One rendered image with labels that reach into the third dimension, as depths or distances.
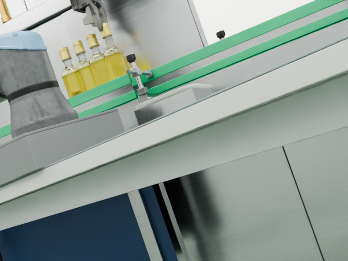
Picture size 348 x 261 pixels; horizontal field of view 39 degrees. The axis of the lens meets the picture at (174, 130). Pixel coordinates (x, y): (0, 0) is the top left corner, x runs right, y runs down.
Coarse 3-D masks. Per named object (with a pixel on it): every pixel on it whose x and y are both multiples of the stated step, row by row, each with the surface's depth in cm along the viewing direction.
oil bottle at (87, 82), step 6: (84, 60) 167; (78, 66) 167; (84, 66) 166; (90, 66) 167; (78, 72) 167; (84, 72) 167; (90, 72) 166; (84, 78) 167; (90, 78) 166; (84, 84) 167; (90, 84) 166; (96, 84) 166; (84, 90) 167
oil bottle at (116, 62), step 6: (108, 48) 164; (114, 48) 162; (120, 48) 165; (108, 54) 163; (114, 54) 162; (120, 54) 163; (108, 60) 163; (114, 60) 162; (120, 60) 162; (126, 60) 166; (108, 66) 163; (114, 66) 162; (120, 66) 162; (126, 66) 164; (114, 72) 163; (120, 72) 162; (114, 78) 163
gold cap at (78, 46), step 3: (72, 42) 169; (75, 42) 168; (78, 42) 168; (81, 42) 169; (72, 45) 169; (75, 45) 168; (78, 45) 168; (81, 45) 169; (75, 48) 168; (78, 48) 168; (81, 48) 168; (75, 51) 169; (78, 51) 168; (81, 51) 168; (84, 51) 169
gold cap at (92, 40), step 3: (93, 33) 167; (87, 36) 166; (90, 36) 166; (93, 36) 166; (87, 39) 167; (90, 39) 166; (93, 39) 166; (96, 39) 167; (90, 42) 166; (93, 42) 166; (96, 42) 166; (90, 45) 166; (93, 45) 166; (96, 45) 166; (90, 48) 168
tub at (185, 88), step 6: (192, 84) 124; (198, 84) 128; (204, 84) 134; (210, 84) 140; (174, 90) 124; (180, 90) 123; (186, 90) 124; (162, 96) 125; (168, 96) 126; (144, 102) 127; (150, 102) 126; (156, 102) 127; (138, 108) 132
